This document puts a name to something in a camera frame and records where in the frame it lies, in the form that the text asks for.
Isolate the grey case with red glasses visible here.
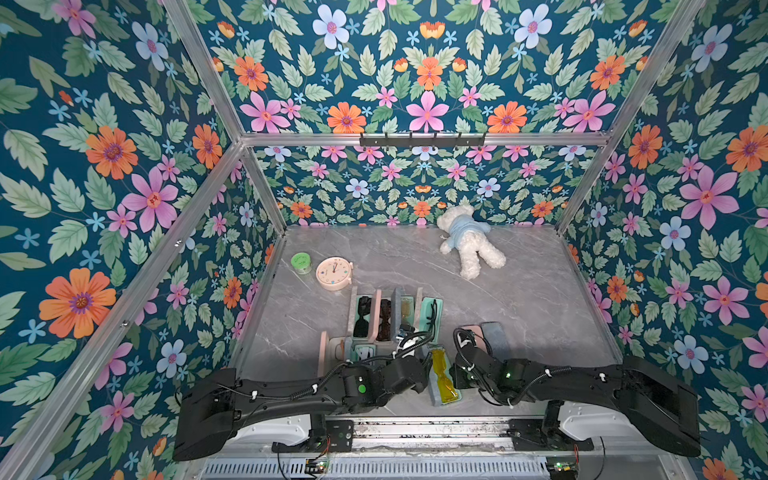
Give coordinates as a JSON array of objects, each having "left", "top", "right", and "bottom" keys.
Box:
[{"left": 480, "top": 322, "right": 512, "bottom": 362}]

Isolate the pink case with purple glasses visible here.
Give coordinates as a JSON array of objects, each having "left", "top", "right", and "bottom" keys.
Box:
[{"left": 463, "top": 325, "right": 488, "bottom": 352}]

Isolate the grey case with yellow glasses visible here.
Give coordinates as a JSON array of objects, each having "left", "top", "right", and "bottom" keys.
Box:
[{"left": 428, "top": 346, "right": 462, "bottom": 407}]

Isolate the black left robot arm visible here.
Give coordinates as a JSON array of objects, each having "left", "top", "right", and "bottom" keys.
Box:
[{"left": 173, "top": 341, "right": 433, "bottom": 462}]

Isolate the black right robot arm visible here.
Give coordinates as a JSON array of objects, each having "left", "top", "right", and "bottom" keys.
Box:
[{"left": 452, "top": 327, "right": 701, "bottom": 458}]

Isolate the mint case with white glasses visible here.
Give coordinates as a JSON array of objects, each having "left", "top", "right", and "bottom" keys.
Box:
[{"left": 344, "top": 339, "right": 377, "bottom": 362}]

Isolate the pink case with brown sunglasses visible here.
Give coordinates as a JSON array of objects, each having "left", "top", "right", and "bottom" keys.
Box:
[{"left": 367, "top": 290, "right": 393, "bottom": 343}]

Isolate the grey case with olive glasses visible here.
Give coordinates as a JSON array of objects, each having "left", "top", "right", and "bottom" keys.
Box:
[{"left": 390, "top": 287, "right": 417, "bottom": 339}]

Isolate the mint case with black glasses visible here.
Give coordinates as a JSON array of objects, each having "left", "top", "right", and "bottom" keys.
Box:
[{"left": 418, "top": 297, "right": 443, "bottom": 345}]

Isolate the pink open case front left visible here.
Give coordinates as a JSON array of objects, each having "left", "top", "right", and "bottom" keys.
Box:
[{"left": 318, "top": 331, "right": 349, "bottom": 375}]

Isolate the grey case with black sunglasses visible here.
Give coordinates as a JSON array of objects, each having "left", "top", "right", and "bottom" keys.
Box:
[{"left": 347, "top": 287, "right": 375, "bottom": 342}]

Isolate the cream round alarm clock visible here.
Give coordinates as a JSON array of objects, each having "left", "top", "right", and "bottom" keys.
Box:
[{"left": 315, "top": 257, "right": 354, "bottom": 292}]

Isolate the white teddy bear blue shirt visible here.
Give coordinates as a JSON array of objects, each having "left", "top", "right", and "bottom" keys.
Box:
[{"left": 437, "top": 204, "right": 506, "bottom": 280}]

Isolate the green lidded round container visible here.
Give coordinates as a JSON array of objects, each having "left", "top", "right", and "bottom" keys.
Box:
[{"left": 290, "top": 252, "right": 312, "bottom": 275}]

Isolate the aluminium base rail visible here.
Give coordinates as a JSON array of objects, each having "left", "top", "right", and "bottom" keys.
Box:
[{"left": 185, "top": 415, "right": 577, "bottom": 457}]

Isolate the black hook rail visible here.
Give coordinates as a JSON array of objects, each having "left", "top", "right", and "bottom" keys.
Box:
[{"left": 358, "top": 133, "right": 486, "bottom": 149}]

